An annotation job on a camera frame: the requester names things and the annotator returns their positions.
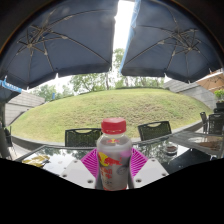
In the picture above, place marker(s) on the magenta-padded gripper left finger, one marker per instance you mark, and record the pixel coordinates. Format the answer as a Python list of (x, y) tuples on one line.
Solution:
[(78, 172)]

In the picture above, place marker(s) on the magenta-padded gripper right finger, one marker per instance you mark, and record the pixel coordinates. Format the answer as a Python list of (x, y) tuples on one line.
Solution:
[(151, 171)]

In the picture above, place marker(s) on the red-capped clear drink bottle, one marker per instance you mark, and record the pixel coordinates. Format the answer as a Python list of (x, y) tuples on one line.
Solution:
[(114, 156)]

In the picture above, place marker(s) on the round glass ashtray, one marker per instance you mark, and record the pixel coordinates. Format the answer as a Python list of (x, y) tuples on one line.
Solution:
[(171, 148)]

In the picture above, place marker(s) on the dark woven patio chair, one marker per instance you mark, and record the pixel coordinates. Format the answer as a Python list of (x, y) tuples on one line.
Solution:
[(216, 124), (82, 137), (203, 121), (154, 130)]

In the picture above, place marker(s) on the yellow snack packet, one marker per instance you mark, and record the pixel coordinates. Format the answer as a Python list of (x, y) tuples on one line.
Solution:
[(36, 160)]

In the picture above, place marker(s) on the potted green plant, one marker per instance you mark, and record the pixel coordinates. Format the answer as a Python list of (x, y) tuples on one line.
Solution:
[(219, 97)]

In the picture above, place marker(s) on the beige patio umbrella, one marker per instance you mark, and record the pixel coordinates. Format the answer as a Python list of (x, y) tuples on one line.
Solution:
[(213, 81)]

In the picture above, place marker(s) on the large navy patio umbrella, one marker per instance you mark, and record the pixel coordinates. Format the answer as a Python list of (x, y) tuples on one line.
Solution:
[(66, 36), (170, 40)]

